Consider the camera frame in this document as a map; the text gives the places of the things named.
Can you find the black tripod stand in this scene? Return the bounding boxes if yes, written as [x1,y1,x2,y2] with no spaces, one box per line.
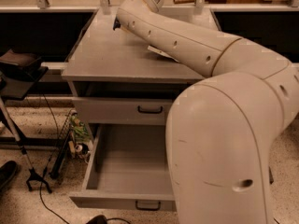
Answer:
[0,97,52,193]

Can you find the blue white chip bag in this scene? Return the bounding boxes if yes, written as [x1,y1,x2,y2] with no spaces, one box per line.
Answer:
[148,45,178,63]

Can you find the wire basket with items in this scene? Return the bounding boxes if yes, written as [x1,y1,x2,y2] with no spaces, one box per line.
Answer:
[50,109,93,179]

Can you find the black floor cable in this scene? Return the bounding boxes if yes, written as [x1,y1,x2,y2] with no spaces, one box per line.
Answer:
[24,93,73,224]

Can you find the open grey middle drawer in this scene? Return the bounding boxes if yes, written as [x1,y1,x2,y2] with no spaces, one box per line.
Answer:
[70,124,176,211]

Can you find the blue rxbar blueberry bar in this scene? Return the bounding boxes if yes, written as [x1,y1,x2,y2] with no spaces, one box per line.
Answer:
[113,18,121,30]

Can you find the grey drawer cabinet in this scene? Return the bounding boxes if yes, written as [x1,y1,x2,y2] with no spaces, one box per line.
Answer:
[61,6,240,147]

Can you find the black tray on stand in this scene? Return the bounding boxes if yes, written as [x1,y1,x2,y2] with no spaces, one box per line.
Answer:
[0,49,49,100]

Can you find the black object bottom edge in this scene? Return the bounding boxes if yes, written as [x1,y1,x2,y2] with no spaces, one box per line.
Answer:
[86,215,131,224]

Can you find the closed grey upper drawer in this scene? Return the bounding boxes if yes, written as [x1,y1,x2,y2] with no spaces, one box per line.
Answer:
[73,97,172,125]

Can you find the black shoe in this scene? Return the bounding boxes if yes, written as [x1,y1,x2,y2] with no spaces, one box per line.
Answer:
[0,161,18,190]

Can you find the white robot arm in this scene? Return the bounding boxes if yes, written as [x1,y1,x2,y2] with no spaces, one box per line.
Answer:
[116,0,299,224]

